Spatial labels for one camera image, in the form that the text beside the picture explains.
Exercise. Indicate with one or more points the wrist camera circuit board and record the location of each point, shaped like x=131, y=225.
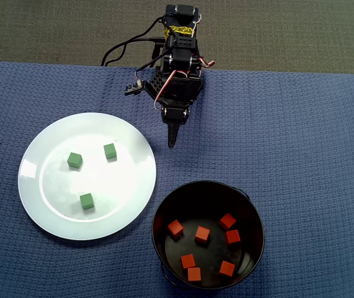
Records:
x=133, y=88

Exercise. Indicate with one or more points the black metal bucket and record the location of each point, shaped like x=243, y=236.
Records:
x=207, y=251

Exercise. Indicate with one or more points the green cube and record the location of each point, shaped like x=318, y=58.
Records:
x=87, y=200
x=74, y=160
x=110, y=151

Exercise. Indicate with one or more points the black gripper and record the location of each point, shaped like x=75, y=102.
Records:
x=175, y=115

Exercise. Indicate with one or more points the blue waffle cloth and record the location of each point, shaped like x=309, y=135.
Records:
x=288, y=139

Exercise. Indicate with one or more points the red cube with textured face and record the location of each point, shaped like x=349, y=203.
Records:
x=202, y=234

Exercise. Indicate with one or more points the white round plate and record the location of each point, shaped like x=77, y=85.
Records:
x=127, y=201

